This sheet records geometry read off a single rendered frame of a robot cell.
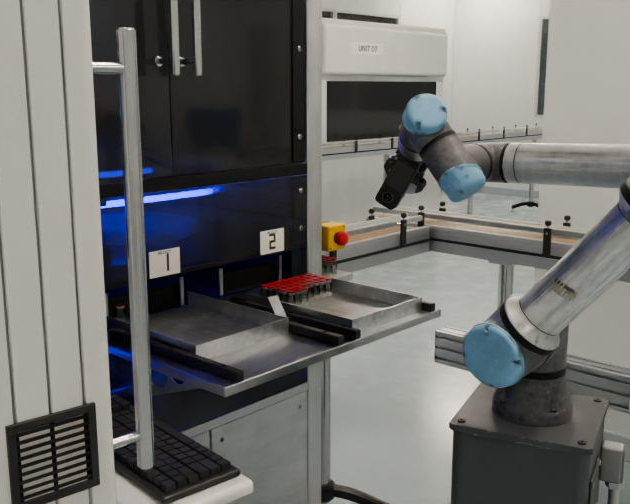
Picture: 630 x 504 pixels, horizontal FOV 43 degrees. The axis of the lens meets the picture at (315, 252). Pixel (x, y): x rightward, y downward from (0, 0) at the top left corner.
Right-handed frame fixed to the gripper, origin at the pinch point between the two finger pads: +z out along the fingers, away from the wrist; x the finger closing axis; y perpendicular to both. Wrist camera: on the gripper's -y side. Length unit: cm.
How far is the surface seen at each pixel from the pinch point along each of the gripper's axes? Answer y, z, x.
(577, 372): 13, 90, -68
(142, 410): -66, -51, 5
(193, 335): -51, 7, 19
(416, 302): -13.7, 22.6, -15.9
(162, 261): -41, 9, 36
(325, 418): -44, 96, -11
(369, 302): -18.2, 31.3, -6.1
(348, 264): -3, 75, 9
